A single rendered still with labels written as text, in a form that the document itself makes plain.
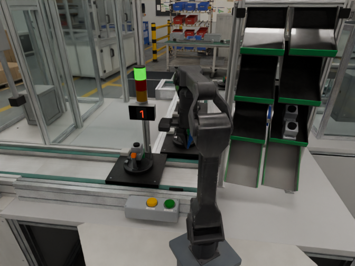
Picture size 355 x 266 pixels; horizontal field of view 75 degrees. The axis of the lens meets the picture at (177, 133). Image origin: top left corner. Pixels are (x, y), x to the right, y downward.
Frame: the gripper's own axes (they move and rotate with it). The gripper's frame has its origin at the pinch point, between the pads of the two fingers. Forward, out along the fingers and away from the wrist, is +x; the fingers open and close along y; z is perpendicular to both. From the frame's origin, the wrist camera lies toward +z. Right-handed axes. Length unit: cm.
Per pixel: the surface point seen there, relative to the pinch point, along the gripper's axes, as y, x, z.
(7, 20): 81, -33, 33
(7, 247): 88, 67, -6
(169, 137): 14, 29, 48
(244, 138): -20.7, 4.4, 11.0
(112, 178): 33.4, 28.2, 8.5
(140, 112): 24.5, 4.3, 28.4
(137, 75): 24.5, -12.9, 28.8
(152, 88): 61, 54, 203
